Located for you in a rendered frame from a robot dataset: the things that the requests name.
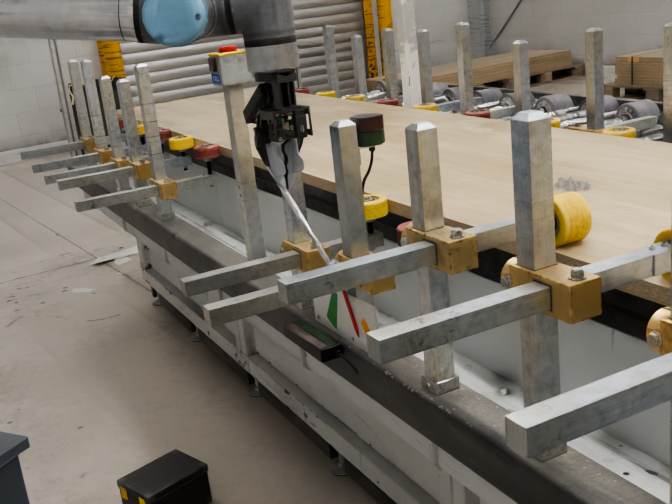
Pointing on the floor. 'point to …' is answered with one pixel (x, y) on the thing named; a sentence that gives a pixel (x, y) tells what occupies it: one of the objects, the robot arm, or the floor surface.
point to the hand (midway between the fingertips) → (284, 181)
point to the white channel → (408, 52)
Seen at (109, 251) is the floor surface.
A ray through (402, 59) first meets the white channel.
